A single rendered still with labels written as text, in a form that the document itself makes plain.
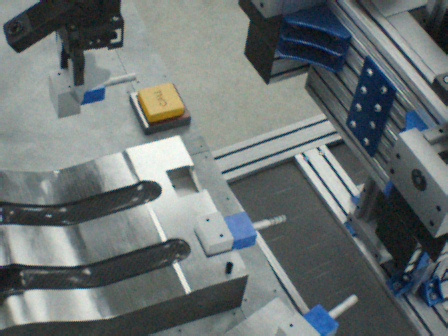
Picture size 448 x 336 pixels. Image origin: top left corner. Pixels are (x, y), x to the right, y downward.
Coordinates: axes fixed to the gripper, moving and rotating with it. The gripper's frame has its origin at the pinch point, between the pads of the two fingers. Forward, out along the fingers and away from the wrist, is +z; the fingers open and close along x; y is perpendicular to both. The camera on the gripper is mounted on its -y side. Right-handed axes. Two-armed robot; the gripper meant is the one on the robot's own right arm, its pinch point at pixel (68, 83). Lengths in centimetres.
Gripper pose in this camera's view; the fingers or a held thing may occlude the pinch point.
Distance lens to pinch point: 142.5
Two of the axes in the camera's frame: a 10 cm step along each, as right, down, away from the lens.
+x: -3.9, -7.4, 5.4
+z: -1.1, 6.3, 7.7
